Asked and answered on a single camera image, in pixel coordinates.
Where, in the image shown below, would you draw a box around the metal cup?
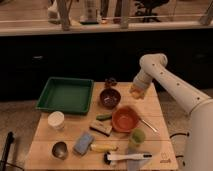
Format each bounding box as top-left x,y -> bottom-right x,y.
52,141 -> 68,160

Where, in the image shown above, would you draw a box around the green cucumber piece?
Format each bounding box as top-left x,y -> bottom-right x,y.
96,114 -> 112,121

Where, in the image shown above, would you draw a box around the blue sponge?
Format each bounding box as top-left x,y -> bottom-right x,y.
73,132 -> 94,155

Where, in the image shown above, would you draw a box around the orange bowl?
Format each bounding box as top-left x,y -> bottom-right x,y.
112,106 -> 139,133

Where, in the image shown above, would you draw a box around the green cup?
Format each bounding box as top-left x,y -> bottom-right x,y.
129,129 -> 146,146

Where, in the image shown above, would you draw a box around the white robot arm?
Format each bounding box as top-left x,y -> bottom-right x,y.
130,53 -> 213,171

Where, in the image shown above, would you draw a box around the brown wooden block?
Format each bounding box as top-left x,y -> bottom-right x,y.
90,120 -> 112,136

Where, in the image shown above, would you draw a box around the white paper cup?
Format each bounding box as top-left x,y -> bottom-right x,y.
48,111 -> 65,130

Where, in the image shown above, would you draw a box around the black office chair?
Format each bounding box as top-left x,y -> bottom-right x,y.
134,0 -> 169,23

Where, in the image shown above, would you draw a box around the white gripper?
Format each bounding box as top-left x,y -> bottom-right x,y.
129,70 -> 153,99

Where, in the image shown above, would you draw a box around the black pole stand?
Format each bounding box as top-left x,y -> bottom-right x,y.
0,132 -> 14,171

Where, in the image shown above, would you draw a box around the black floor cable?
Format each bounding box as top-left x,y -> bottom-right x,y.
169,131 -> 190,159

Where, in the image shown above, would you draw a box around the metal spoon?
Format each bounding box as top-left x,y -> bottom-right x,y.
139,118 -> 158,133

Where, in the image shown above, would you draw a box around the green plastic tray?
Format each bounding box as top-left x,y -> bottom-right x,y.
36,77 -> 94,115

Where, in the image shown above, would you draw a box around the grey cloth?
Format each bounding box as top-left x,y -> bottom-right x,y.
124,146 -> 150,171

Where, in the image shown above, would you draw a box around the dark purple grapes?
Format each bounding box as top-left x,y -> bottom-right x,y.
105,77 -> 117,88

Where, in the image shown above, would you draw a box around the dark brown bowl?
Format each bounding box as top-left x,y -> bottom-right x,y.
100,88 -> 121,109

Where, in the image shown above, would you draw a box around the white handled brush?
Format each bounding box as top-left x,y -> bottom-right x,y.
103,153 -> 152,164

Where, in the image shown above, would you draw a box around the red yellow apple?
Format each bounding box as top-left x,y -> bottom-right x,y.
131,90 -> 141,99

